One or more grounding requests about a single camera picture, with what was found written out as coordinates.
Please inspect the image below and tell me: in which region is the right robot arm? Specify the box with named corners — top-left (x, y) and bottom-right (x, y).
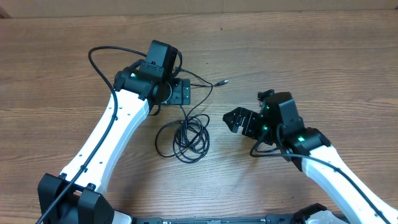
top-left (223, 90), bottom-right (397, 223)

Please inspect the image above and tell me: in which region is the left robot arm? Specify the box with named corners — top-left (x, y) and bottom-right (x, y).
top-left (37, 40), bottom-right (190, 224)

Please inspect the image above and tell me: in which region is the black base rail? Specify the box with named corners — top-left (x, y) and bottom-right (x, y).
top-left (133, 213), bottom-right (352, 224)

